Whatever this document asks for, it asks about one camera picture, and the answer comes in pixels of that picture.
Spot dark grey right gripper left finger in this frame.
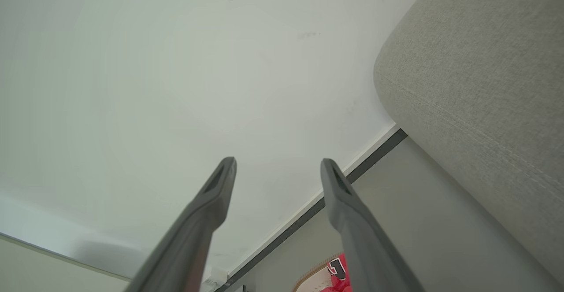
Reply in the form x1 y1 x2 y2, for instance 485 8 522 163
125 156 237 292

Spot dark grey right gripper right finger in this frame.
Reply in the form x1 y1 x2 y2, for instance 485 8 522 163
320 158 426 292

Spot grey fabric sofa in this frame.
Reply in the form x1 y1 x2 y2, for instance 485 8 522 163
373 0 564 289

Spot white laundry basket brown rim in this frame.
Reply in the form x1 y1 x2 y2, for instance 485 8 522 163
293 252 353 292

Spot red jersey white black trim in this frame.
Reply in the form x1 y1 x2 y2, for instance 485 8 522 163
321 253 353 292

